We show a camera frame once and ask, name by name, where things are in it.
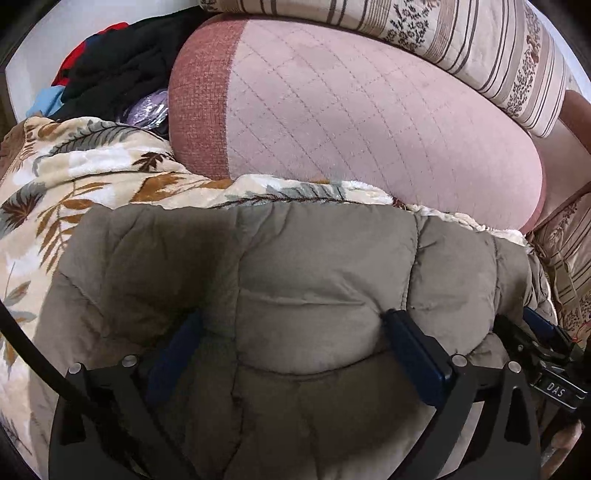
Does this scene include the pink quilted pillow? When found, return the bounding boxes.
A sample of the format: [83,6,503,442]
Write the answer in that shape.
[168,16,545,231]

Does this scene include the striped floral pillow at top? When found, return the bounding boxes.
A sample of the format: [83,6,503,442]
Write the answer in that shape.
[199,0,573,138]

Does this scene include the pink brown pillow at corner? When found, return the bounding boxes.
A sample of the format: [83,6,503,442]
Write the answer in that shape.
[534,90,590,226]

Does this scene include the leaf pattern fleece blanket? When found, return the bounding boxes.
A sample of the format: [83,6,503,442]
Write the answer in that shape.
[0,115,530,480]

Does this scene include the striped floral cushion at right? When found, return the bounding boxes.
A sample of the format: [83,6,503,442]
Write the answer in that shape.
[529,185,591,348]

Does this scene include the olive green puffer jacket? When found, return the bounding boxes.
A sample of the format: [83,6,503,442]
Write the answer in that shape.
[34,202,556,479]

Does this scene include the black braided cable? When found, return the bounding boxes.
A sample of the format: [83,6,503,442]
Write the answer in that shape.
[0,299,89,407]

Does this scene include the purple shiny fabric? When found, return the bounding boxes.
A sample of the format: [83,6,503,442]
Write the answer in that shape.
[119,89,168,130]

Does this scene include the pile of dark clothes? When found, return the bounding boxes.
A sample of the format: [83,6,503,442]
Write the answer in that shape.
[26,6,212,121]

